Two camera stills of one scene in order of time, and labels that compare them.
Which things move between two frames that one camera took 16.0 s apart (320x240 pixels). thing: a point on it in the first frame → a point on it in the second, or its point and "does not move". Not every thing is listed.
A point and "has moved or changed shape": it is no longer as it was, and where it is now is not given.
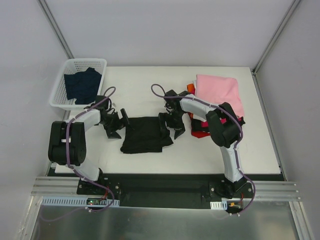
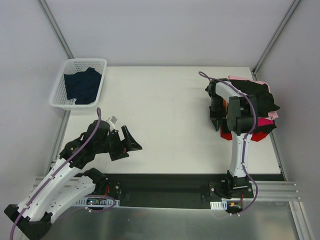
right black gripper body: (171, 122) → (217, 118)
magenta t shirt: (205, 123) → (264, 121)
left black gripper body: (116, 123) → (119, 145)
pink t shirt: (216, 90) has moved or changed shape
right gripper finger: (163, 129) → (217, 123)
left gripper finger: (112, 134) → (117, 155)
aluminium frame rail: (267, 190) does not move
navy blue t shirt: (82, 85) does not move
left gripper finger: (125, 117) → (131, 143)
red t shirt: (199, 134) → (226, 134)
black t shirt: (143, 135) → (265, 101)
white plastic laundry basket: (79, 84) does not move
